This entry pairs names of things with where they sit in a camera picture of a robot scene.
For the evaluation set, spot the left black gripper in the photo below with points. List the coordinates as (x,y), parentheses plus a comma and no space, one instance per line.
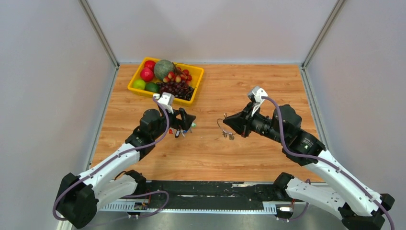
(185,122)

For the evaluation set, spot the green melon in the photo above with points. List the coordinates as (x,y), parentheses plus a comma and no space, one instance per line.
(162,68)

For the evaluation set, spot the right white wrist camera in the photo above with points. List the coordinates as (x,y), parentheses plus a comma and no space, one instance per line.
(256,95)

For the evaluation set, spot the aluminium frame rail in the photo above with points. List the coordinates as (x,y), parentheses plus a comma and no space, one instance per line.
(190,208)

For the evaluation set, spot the large silver keyring with clips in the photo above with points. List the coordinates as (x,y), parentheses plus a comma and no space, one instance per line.
(226,134)

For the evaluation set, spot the red apple back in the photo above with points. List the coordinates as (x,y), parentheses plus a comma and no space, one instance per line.
(150,64)

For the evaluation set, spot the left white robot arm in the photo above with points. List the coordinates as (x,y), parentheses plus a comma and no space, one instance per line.
(81,196)

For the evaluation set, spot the purple grape bunch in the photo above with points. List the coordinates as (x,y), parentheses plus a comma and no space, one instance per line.
(181,90)

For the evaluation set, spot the red apple front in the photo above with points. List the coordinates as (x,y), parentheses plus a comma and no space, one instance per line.
(147,74)

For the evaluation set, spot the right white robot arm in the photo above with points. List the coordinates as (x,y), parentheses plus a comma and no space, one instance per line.
(353,203)

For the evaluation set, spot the pile of coloured tagged keys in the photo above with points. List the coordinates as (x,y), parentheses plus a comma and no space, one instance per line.
(180,132)

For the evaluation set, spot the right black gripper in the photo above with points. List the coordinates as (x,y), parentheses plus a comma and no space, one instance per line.
(241,122)

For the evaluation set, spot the dark green lime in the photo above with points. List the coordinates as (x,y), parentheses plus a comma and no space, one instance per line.
(152,87)

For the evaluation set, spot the red lychee cluster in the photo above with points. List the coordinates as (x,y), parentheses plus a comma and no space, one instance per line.
(179,76)

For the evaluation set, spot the red apple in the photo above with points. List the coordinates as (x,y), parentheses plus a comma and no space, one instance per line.
(150,64)
(147,74)

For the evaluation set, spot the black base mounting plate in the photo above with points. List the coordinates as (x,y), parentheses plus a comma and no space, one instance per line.
(206,193)

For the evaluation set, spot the light green lime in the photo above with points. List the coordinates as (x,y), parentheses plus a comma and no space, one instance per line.
(139,84)

